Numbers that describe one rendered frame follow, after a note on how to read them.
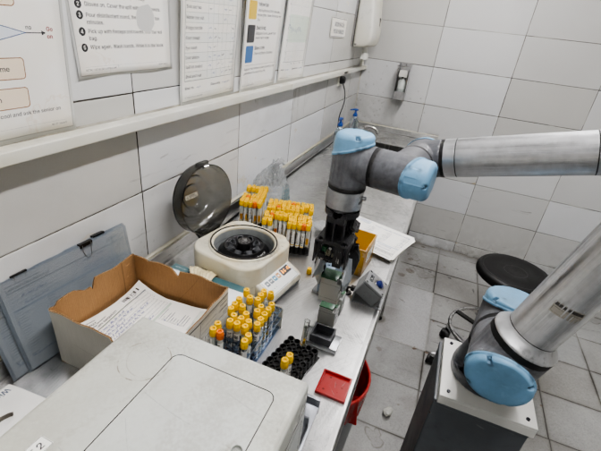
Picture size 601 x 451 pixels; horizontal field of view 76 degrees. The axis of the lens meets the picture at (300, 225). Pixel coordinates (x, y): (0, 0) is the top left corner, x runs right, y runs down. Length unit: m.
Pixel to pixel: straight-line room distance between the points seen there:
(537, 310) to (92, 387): 0.66
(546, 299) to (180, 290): 0.78
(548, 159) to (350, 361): 0.60
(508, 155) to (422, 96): 2.41
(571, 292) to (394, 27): 2.67
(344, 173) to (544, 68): 2.55
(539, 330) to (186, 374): 0.55
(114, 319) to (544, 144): 0.95
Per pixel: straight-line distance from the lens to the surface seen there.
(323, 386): 0.94
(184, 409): 0.52
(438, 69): 3.15
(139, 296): 1.06
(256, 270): 1.06
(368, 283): 1.13
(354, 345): 1.04
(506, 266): 2.13
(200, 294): 1.00
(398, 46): 3.17
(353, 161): 0.72
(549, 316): 0.75
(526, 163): 0.79
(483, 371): 0.80
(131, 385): 0.55
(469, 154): 0.79
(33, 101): 0.89
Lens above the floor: 1.59
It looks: 28 degrees down
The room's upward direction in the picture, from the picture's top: 7 degrees clockwise
